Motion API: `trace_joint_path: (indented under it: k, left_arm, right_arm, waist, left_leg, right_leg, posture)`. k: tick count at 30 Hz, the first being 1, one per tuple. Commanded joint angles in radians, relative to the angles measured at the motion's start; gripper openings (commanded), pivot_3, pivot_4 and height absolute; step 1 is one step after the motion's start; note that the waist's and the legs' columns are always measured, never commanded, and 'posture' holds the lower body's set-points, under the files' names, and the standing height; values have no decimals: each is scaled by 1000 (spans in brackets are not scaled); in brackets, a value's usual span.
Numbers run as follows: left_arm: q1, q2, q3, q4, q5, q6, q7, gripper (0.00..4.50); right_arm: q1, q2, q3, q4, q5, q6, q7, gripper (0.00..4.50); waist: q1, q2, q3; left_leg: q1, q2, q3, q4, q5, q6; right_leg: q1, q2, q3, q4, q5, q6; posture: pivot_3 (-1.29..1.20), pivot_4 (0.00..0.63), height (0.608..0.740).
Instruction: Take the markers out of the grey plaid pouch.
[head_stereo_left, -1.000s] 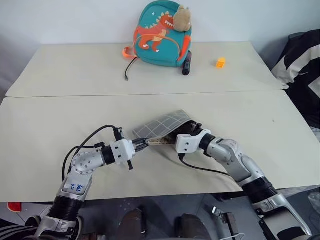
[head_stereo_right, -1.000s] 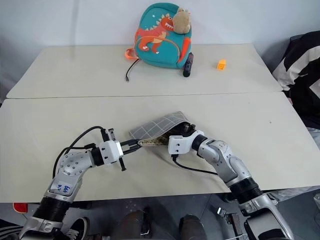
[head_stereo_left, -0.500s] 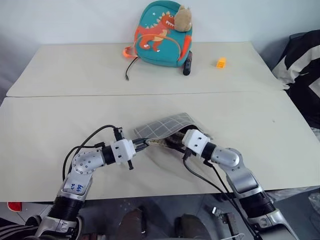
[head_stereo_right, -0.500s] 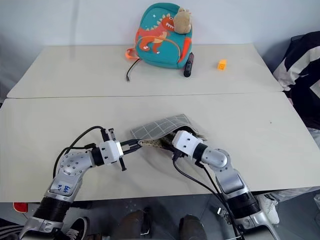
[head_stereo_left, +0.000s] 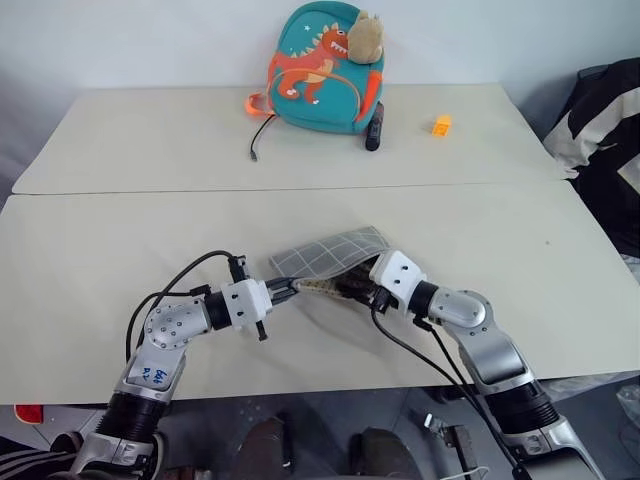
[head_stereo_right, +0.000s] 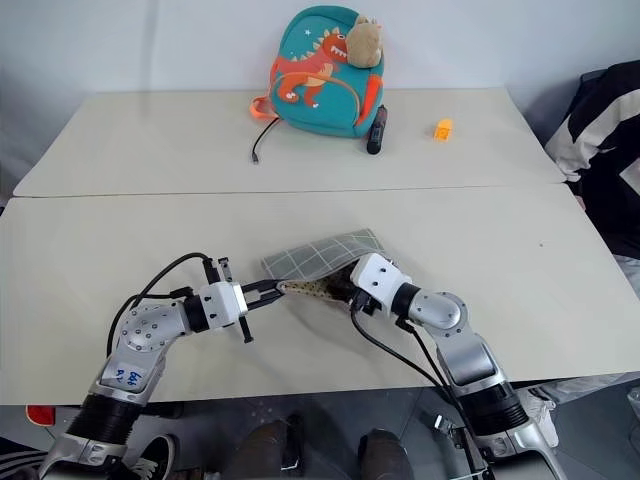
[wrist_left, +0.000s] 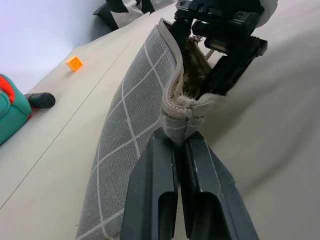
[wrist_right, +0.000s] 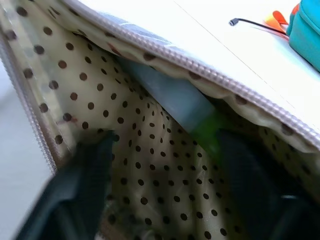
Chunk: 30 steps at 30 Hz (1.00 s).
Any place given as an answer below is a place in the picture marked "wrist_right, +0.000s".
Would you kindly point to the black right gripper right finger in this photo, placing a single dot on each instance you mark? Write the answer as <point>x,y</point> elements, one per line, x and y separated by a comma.
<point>252,180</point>

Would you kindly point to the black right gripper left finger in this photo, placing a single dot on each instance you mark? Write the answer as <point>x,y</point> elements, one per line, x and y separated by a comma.
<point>72,190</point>

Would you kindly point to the grey plaid pouch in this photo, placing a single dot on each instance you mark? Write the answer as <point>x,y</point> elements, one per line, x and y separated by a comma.
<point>155,140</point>

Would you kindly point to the green-capped grey marker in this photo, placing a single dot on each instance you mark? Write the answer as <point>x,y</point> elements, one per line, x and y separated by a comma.
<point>172,100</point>

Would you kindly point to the teal zip pouch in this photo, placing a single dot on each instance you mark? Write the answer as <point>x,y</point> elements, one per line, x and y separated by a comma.
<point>303,32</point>

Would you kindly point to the orange ribbon tag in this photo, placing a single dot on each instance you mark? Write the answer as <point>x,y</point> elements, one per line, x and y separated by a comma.
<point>276,21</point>

